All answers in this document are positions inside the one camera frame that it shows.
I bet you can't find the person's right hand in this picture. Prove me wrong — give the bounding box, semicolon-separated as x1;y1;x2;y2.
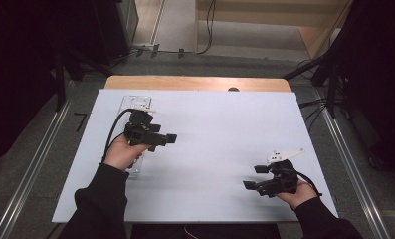
276;179;319;211

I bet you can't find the black hanging cable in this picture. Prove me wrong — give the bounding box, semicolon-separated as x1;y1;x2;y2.
158;0;218;56

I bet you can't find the white power strip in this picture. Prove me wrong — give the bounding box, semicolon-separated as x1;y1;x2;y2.
119;95;153;176

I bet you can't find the person's left hand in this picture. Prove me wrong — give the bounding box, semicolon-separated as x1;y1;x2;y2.
103;133;151;172

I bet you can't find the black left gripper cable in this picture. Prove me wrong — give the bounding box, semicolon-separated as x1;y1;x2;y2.
100;108;137;163

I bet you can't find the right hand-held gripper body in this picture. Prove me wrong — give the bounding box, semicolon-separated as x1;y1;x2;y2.
256;147;305;199

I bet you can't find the black curtain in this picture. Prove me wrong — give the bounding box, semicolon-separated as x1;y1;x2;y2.
327;0;395;177
0;0;119;167

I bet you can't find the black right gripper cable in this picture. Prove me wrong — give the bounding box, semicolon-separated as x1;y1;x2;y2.
284;168;323;197

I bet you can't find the aluminium floor rail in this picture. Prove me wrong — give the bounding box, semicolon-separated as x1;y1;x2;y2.
0;99;74;239
315;89;392;239

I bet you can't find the light wooden shelf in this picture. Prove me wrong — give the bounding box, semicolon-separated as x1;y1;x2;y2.
194;0;353;60

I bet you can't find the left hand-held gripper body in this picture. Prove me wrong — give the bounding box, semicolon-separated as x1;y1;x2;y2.
124;104;168;153

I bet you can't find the black stand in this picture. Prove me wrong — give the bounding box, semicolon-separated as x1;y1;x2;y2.
283;49;343;119
54;46;114;113

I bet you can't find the wooden table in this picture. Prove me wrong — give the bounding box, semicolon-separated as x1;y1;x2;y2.
103;75;292;94

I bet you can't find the black cabinet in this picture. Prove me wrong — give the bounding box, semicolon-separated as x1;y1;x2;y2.
92;0;140;66

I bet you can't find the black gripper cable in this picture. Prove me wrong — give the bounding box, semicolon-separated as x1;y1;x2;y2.
284;168;323;197
100;108;137;163

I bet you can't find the bundle of black floor cables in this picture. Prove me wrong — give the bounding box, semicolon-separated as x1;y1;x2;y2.
297;98;330;131

